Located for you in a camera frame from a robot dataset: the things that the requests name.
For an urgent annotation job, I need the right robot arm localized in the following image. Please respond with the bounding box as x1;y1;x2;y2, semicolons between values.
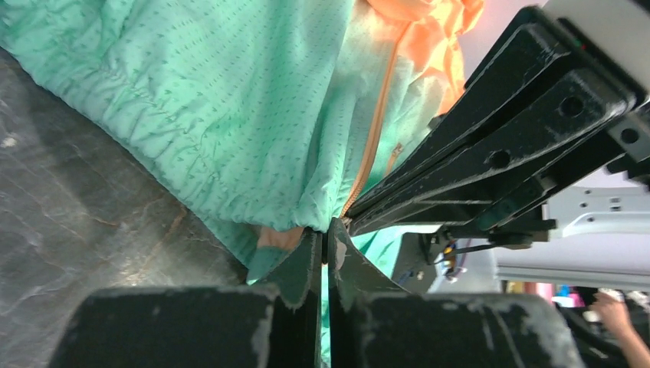
347;1;649;291

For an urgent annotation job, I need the person hand in background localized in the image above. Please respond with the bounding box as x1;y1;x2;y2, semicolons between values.
590;291;635;340

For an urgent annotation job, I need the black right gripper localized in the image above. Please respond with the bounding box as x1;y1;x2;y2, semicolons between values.
347;1;649;235

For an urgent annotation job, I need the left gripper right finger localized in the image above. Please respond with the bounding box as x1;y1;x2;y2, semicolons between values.
327;218;583;367

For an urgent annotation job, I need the jacket zipper slider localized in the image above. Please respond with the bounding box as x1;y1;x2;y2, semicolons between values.
340;215;352;228

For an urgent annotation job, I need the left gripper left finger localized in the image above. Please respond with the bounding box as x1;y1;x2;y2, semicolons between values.
50;231;323;367

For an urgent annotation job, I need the green and orange jacket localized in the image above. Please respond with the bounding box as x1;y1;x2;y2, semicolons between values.
1;1;484;283

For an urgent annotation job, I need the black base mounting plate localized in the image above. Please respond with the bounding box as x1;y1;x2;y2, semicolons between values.
391;232;437;294

